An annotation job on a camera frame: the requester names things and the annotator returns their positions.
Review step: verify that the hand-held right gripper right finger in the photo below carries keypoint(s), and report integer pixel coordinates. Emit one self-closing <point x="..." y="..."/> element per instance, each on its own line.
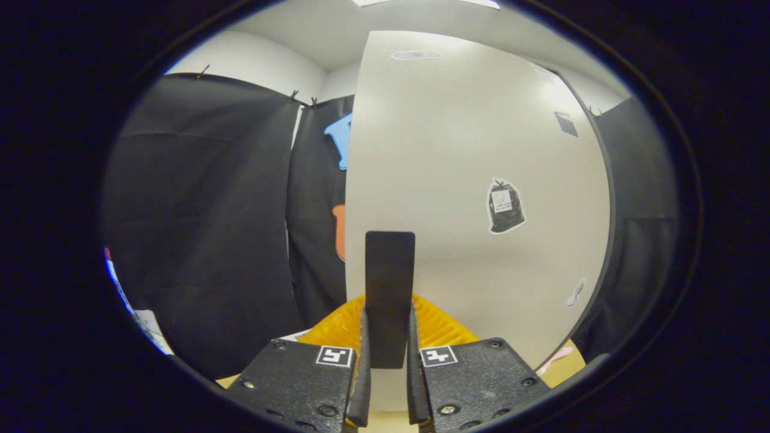
<point x="481" y="379"/>

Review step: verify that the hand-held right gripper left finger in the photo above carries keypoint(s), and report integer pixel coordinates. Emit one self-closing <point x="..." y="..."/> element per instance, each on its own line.
<point x="301" y="379"/>

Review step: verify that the pink and green plush toy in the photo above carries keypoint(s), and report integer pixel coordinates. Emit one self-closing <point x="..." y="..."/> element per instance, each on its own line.
<point x="553" y="358"/>

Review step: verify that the black backdrop cloth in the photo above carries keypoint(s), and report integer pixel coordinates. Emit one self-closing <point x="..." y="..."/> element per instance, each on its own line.
<point x="210" y="240"/>

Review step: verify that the long ceiling light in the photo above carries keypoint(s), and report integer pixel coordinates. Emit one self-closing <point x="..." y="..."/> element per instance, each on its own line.
<point x="421" y="2"/>

